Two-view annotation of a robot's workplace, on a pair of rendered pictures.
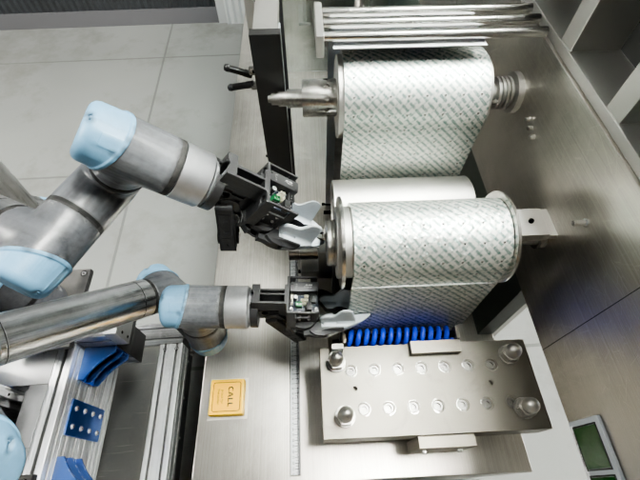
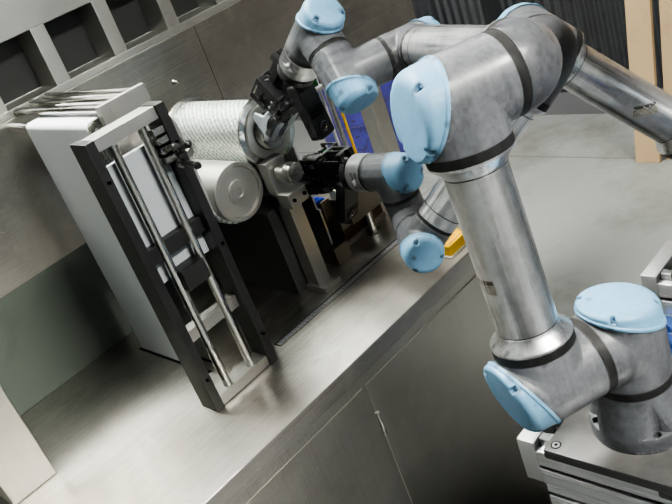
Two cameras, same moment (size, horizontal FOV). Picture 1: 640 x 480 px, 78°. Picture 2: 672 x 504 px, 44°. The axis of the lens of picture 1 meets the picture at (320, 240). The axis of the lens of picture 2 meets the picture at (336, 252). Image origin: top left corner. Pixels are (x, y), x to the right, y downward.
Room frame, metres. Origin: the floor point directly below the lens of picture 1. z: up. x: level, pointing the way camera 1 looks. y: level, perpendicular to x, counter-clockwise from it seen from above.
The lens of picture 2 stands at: (1.25, 1.33, 1.74)
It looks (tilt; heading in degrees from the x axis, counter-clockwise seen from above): 26 degrees down; 235
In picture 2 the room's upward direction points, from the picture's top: 21 degrees counter-clockwise
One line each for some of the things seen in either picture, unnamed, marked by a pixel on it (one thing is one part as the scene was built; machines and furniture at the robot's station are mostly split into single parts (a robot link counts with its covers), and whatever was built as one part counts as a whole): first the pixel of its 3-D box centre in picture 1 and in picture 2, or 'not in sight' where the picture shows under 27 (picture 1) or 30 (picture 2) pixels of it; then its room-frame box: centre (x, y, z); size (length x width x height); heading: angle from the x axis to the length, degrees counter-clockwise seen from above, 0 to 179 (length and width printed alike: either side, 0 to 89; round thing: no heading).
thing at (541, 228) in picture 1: (532, 223); not in sight; (0.35, -0.33, 1.28); 0.06 x 0.05 x 0.02; 93
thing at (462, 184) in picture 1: (398, 209); (202, 188); (0.46, -0.15, 1.17); 0.26 x 0.12 x 0.12; 93
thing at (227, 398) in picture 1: (228, 397); (446, 241); (0.17, 0.19, 0.91); 0.07 x 0.07 x 0.02; 3
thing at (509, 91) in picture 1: (495, 92); not in sight; (0.60, -0.31, 1.33); 0.07 x 0.07 x 0.07; 3
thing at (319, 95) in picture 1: (319, 97); not in sight; (0.59, 0.00, 1.33); 0.06 x 0.06 x 0.06; 3
